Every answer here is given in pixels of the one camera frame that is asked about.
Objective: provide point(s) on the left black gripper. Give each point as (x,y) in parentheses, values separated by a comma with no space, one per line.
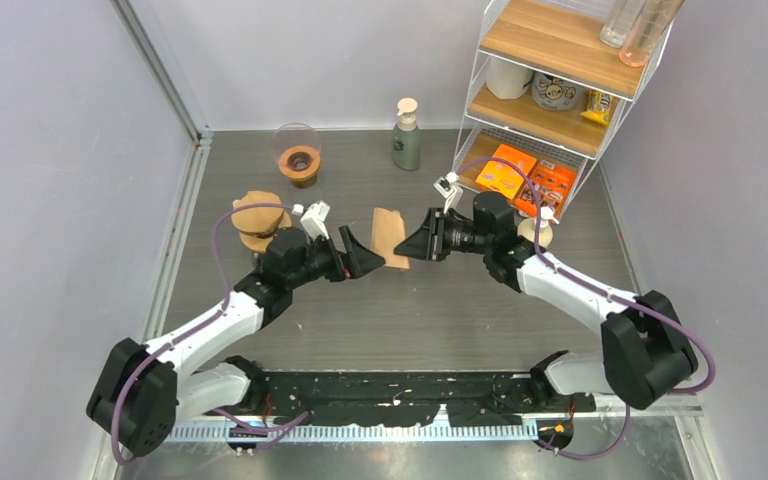
(360,258)

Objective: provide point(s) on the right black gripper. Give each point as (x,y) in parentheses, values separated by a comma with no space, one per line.
(429,239)

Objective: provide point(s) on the pink glass dripper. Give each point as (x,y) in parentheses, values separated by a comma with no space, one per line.
(293,134)

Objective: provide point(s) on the small wooden ring holder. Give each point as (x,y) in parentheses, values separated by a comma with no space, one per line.
(300,163)

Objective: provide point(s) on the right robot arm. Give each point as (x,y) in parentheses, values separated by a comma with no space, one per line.
(645,353)

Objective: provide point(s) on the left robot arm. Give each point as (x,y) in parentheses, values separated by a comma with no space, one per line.
(145,389)

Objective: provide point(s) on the small glass with wood band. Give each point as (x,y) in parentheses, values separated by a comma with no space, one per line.
(304,183)

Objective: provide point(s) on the orange box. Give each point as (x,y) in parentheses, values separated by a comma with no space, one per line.
(505,175)

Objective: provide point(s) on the cream pump bottle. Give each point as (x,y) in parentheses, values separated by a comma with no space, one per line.
(539,230)

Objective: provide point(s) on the green pump bottle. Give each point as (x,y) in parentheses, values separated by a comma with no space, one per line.
(406,145)

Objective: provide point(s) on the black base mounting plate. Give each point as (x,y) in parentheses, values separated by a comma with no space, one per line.
(404,399)

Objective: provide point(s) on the orange snack packet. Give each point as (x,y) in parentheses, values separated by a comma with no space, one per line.
(553,181)

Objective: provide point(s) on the white paper roll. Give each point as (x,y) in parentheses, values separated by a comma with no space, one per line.
(507,80)

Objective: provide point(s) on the cartoon printed tin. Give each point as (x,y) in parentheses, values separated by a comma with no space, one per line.
(554,93)

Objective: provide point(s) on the yellow snack bag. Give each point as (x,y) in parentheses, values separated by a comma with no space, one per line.
(599,108)

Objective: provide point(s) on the clear glass bottle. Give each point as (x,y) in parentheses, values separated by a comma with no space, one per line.
(620,21)

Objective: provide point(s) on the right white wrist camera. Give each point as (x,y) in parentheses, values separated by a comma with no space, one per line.
(449,188)

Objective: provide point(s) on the white wire wooden shelf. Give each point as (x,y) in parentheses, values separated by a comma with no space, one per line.
(560,40)

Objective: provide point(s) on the aluminium frame rail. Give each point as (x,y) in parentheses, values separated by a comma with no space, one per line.
(145,28)

